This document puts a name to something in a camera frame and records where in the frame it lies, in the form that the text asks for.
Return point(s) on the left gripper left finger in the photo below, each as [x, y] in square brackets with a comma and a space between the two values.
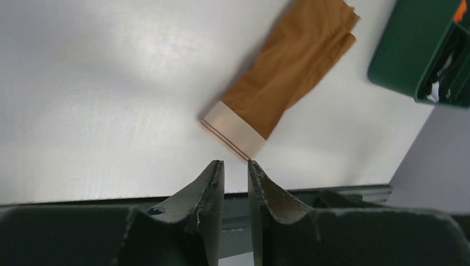
[189, 222]

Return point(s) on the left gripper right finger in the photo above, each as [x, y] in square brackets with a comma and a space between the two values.
[275, 214]

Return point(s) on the brown underwear beige waistband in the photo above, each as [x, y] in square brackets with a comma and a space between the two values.
[308, 39]

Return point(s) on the green divided plastic tray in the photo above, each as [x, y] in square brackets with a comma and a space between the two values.
[410, 44]

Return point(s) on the black white rolled underwear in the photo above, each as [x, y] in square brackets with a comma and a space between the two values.
[431, 90]

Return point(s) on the orange rolled underwear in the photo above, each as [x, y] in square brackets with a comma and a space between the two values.
[461, 11]

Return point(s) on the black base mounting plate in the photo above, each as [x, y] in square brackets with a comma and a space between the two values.
[236, 231]

